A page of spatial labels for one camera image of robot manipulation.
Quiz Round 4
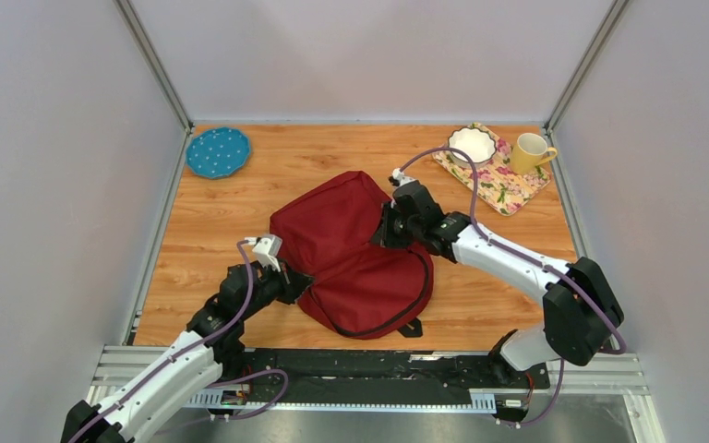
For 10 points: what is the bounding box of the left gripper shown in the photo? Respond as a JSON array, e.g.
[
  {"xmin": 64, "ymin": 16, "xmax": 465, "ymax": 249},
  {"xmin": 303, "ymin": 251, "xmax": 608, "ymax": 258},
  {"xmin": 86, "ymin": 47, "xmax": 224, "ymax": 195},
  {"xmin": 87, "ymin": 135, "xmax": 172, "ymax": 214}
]
[{"xmin": 239, "ymin": 256, "xmax": 314, "ymax": 321}]

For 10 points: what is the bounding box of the red student backpack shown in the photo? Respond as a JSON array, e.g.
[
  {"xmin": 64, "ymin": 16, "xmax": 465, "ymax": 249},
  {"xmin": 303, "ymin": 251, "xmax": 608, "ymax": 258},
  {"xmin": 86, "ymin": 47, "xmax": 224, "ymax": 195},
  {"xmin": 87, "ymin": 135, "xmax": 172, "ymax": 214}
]
[{"xmin": 269, "ymin": 171, "xmax": 434, "ymax": 340}]

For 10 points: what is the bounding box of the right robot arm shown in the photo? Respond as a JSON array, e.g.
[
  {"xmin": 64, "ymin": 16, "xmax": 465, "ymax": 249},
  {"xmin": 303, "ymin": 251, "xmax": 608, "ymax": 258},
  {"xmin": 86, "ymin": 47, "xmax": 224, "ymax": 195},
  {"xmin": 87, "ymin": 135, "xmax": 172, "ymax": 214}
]
[{"xmin": 372, "ymin": 179, "xmax": 625, "ymax": 387}]

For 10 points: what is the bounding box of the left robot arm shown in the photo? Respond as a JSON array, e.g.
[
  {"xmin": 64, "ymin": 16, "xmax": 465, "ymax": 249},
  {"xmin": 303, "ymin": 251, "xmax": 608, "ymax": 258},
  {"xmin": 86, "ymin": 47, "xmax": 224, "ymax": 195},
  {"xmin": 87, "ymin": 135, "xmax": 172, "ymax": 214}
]
[{"xmin": 61, "ymin": 261, "xmax": 314, "ymax": 442}]

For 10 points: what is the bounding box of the floral rectangular tray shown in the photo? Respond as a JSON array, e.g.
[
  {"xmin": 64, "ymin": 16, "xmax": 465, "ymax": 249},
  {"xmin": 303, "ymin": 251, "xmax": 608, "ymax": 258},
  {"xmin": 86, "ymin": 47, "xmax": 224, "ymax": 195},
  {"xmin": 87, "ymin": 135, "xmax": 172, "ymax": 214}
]
[{"xmin": 432, "ymin": 123, "xmax": 553, "ymax": 216}]

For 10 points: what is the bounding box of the white scalloped bowl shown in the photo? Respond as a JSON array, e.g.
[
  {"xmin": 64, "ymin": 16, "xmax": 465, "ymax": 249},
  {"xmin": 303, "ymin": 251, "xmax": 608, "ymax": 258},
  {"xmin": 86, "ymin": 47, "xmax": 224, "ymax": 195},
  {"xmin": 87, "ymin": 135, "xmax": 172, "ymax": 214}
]
[{"xmin": 447, "ymin": 127, "xmax": 497, "ymax": 168}]

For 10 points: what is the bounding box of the blue polka dot plate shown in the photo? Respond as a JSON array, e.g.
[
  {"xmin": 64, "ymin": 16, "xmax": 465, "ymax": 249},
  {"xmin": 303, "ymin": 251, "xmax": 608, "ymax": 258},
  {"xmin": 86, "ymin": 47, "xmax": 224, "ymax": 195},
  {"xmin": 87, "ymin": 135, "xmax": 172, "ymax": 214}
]
[{"xmin": 186, "ymin": 126, "xmax": 252, "ymax": 179}]

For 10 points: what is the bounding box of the yellow mug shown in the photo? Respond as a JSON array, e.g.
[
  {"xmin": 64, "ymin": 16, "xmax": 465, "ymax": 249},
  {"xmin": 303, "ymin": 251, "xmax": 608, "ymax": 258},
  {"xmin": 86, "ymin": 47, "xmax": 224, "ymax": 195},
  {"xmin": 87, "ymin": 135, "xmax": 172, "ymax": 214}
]
[{"xmin": 508, "ymin": 133, "xmax": 559, "ymax": 174}]

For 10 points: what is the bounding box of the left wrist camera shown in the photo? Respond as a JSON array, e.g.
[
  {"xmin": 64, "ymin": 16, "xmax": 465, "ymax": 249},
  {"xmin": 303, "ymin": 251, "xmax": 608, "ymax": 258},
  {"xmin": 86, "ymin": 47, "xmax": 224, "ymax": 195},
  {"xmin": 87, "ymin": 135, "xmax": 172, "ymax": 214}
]
[{"xmin": 244, "ymin": 234, "xmax": 282, "ymax": 271}]

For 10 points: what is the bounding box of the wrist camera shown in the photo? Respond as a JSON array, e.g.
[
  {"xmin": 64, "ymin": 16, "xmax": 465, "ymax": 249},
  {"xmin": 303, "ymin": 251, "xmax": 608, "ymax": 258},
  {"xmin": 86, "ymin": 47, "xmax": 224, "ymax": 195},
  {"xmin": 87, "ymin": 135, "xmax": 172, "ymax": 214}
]
[
  {"xmin": 388, "ymin": 168, "xmax": 420, "ymax": 194},
  {"xmin": 244, "ymin": 234, "xmax": 282, "ymax": 271}
]

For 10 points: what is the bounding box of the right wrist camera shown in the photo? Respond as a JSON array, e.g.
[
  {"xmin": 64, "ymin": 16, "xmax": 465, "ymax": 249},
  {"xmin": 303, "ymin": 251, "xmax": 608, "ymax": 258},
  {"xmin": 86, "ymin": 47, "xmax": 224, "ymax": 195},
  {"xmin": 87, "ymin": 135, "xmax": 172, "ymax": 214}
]
[{"xmin": 388, "ymin": 168, "xmax": 420, "ymax": 194}]

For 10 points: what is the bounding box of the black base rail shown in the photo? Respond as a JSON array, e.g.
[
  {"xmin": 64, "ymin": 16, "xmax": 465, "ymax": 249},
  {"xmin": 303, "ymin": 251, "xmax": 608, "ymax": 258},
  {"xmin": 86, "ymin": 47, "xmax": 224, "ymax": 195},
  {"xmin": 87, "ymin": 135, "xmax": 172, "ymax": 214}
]
[{"xmin": 221, "ymin": 348, "xmax": 551, "ymax": 418}]

